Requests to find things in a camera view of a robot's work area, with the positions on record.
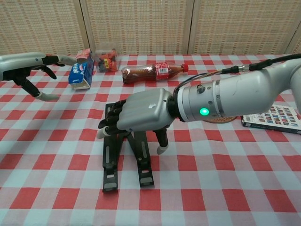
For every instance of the red white checkered tablecloth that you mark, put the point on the red white checkered tablecloth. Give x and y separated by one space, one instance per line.
211 200

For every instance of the cola bottle with red cap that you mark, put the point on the cola bottle with red cap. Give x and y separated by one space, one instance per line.
145 73

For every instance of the blue cookie box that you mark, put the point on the blue cookie box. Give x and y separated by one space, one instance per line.
82 73

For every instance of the black folding laptop stand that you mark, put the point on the black folding laptop stand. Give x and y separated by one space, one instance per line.
110 155

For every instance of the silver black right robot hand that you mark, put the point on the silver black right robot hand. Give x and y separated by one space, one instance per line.
143 110

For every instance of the round woven rattan coaster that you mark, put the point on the round woven rattan coaster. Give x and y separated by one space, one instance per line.
221 120

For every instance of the woven bamboo folding screen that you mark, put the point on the woven bamboo folding screen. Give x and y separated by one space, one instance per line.
141 23

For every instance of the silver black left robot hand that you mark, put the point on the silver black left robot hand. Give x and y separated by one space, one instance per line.
21 61

